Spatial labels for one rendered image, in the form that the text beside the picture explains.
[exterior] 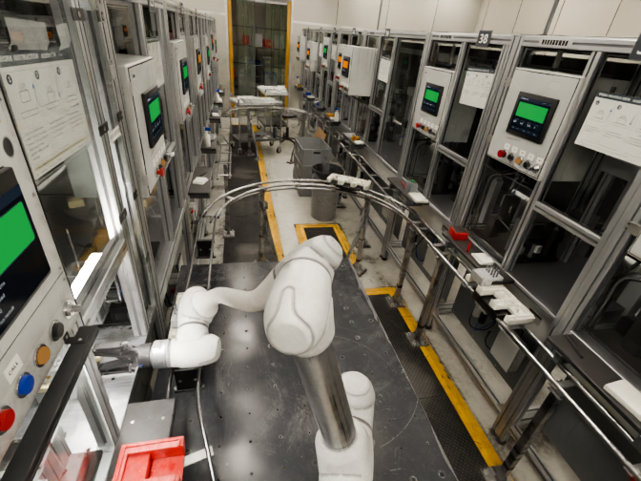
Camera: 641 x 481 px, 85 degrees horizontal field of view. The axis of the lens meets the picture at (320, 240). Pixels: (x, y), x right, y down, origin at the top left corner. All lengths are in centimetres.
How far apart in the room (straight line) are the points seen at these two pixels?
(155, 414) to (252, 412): 39
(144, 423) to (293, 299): 71
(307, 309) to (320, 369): 21
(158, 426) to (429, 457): 92
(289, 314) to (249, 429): 83
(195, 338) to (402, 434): 84
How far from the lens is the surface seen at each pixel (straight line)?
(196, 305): 128
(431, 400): 254
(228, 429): 148
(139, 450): 117
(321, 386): 91
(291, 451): 143
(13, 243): 68
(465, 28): 1070
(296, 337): 71
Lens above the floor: 194
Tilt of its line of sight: 30 degrees down
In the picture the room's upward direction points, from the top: 6 degrees clockwise
